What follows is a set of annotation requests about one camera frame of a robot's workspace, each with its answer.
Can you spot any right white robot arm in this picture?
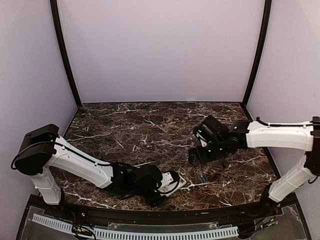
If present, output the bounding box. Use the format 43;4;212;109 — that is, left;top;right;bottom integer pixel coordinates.
188;115;320;217

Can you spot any left black frame post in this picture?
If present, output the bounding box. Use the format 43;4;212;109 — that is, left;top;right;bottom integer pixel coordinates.
49;0;82;108

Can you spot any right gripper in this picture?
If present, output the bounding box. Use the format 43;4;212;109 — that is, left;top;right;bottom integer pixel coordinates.
188;139;228;168

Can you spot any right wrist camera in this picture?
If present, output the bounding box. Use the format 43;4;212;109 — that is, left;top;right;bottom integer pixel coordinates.
193;115;229;147

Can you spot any black frame post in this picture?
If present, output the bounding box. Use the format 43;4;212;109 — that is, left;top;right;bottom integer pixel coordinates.
241;0;272;108
49;0;82;108

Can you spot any blue battery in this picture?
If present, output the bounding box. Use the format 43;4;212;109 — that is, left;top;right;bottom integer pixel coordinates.
200;174;206;183

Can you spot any right black frame post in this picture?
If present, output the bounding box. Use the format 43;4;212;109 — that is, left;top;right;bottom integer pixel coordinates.
241;0;272;108

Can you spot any white slotted cable duct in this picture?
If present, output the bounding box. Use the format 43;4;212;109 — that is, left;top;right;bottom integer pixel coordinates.
31;213;239;240

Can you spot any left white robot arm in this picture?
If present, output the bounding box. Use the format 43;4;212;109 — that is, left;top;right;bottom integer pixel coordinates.
10;124;186;218

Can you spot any white remote control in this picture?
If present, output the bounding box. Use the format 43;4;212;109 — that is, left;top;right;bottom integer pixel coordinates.
157;172;187;197

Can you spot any black front rail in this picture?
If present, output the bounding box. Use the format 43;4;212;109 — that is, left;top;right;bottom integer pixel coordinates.
44;192;298;227

